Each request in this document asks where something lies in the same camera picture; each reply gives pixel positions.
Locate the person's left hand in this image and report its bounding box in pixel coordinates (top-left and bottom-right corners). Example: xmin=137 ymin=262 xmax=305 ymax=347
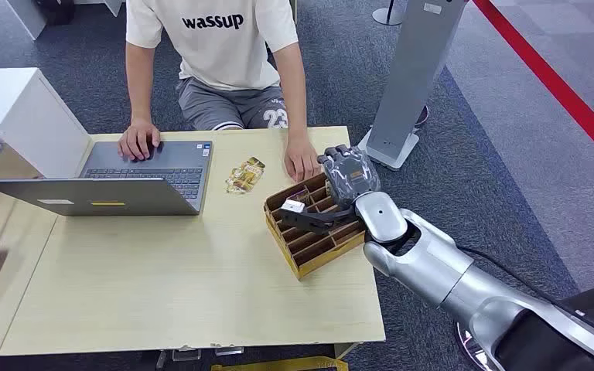
xmin=282 ymin=134 xmax=323 ymax=184

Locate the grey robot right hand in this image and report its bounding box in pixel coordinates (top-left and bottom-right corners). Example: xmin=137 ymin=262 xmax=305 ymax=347
xmin=318 ymin=145 xmax=382 ymax=209

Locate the person's right hand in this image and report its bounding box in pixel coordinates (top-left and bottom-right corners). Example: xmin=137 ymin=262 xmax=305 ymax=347
xmin=118 ymin=117 xmax=162 ymax=163

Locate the golden patterned card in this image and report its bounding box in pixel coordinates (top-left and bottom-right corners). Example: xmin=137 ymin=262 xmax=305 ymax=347
xmin=225 ymin=156 xmax=267 ymax=196

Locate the wooden slotted card organizer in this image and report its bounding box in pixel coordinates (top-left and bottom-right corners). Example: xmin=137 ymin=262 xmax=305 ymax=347
xmin=263 ymin=172 xmax=367 ymax=281

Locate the person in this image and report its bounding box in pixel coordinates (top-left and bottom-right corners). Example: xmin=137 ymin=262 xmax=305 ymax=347
xmin=118 ymin=0 xmax=323 ymax=184

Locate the grey laptop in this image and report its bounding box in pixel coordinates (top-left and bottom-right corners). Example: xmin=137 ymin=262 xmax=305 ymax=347
xmin=0 ymin=139 xmax=214 ymax=218

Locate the white cabinet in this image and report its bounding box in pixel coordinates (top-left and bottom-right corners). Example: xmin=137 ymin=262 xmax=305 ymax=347
xmin=0 ymin=67 xmax=93 ymax=181

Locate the grey kiosk stand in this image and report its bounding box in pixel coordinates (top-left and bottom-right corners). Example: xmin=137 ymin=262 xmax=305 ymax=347
xmin=357 ymin=0 xmax=469 ymax=172

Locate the round metal stand base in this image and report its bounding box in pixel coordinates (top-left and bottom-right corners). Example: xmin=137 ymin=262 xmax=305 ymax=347
xmin=371 ymin=0 xmax=407 ymax=26

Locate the white furniture block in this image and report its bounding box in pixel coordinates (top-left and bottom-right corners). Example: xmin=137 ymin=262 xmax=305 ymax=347
xmin=5 ymin=0 xmax=50 ymax=41

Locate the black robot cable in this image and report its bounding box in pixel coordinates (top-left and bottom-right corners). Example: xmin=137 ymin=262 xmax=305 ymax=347
xmin=456 ymin=245 xmax=592 ymax=318

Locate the yellow strap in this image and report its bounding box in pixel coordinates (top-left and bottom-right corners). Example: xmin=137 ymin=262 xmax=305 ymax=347
xmin=210 ymin=356 xmax=350 ymax=371

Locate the clear plastic table bracket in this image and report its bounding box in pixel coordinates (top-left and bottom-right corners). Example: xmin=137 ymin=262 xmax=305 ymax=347
xmin=210 ymin=344 xmax=245 ymax=357
xmin=171 ymin=345 xmax=202 ymax=363

